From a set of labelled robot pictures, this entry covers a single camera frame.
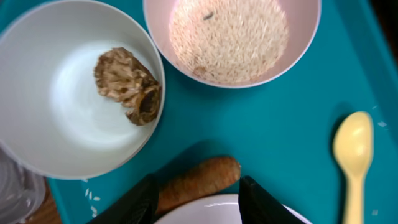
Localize clear plastic bin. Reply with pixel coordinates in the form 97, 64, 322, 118
1, 151, 46, 224

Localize brown walnut piece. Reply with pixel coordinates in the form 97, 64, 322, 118
94, 47, 162, 126

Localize pink bowl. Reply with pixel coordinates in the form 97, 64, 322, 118
142, 0, 322, 89

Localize yellow plastic spoon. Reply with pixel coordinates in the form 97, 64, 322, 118
333, 111, 374, 224

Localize orange carrot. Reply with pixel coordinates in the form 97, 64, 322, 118
155, 156, 241, 215

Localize white bowl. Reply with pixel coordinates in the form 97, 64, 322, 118
1, 1, 165, 180

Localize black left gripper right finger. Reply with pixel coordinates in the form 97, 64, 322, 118
238, 175, 304, 224

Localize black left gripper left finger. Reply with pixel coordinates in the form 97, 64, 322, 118
88, 174, 159, 224

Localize pink plate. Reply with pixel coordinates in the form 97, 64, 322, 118
154, 194, 313, 224

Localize white rice pile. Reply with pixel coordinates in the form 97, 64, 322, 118
169, 0, 289, 84

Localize teal tray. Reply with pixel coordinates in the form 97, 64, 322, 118
49, 1, 397, 223

